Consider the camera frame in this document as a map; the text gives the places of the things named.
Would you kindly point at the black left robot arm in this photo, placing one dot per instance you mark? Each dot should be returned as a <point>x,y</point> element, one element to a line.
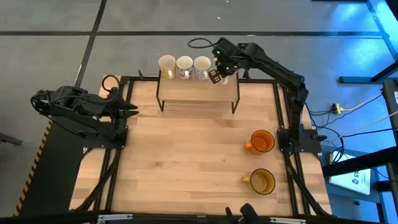
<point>77,109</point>

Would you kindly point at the yellow power plug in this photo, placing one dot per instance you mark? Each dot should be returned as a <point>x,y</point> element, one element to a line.
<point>337,108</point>

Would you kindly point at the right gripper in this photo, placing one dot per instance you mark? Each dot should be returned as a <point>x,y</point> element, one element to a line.
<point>228,57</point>

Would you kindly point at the cream yellow mug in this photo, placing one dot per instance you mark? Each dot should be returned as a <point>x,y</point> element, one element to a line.
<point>224,81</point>

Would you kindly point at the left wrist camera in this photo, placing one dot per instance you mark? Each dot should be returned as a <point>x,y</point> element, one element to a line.
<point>113,93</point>

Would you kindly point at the black side table frame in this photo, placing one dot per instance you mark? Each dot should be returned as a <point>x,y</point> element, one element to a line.
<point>360,161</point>

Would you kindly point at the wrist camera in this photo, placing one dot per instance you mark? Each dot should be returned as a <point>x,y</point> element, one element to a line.
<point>113,93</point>
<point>221,56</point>

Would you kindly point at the black platform with hazard stripe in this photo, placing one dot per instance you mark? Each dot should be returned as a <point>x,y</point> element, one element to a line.
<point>53,168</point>

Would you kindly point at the white patterned mug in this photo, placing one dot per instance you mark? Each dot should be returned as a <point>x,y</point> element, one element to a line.
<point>202,64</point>
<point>184,64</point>

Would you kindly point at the black desk frame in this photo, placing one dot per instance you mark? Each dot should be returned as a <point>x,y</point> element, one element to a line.
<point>384,37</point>

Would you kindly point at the black rounded object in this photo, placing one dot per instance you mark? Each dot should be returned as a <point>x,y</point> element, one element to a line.
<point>247,214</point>

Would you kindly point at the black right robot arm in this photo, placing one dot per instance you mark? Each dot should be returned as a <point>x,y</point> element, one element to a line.
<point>286,77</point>

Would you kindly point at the wooden shelf with black legs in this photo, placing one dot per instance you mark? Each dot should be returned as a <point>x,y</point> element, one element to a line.
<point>199,90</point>

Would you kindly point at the black aluminium table frame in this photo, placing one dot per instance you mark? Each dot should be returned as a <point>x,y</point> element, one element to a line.
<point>291,180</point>

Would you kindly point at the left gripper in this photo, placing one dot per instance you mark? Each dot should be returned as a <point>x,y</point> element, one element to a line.
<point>115,105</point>

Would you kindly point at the silver metal bracket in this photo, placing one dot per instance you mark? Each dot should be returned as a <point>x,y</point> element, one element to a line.
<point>287,220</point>
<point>115,217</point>

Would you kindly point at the amber glass mug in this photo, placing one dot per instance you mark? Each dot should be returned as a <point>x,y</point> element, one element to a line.
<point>262,182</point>

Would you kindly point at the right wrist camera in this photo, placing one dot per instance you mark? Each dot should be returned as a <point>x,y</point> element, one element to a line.
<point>221,56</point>

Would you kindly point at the orange mug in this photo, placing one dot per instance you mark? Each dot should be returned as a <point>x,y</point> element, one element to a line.
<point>261,141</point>

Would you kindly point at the dark grey furniture leg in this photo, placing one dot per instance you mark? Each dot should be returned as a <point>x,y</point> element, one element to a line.
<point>9,139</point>

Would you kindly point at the white box with blue print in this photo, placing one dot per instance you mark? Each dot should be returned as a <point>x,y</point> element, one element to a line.
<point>349,180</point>

